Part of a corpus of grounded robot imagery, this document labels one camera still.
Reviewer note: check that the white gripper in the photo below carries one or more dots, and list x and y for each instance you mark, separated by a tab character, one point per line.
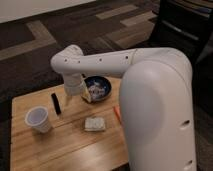
74	85

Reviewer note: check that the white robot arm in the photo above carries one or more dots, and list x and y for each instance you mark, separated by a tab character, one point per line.
155	99

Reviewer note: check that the dark blue bowl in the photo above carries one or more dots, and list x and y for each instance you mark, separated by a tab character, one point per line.
98	87

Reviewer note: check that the orange carrot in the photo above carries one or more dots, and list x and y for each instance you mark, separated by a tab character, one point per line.
117	113

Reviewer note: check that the white plastic cup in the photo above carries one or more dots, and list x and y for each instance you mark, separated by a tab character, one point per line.
37	118

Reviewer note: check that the black cabinet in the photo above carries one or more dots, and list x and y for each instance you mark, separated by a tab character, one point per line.
185	25

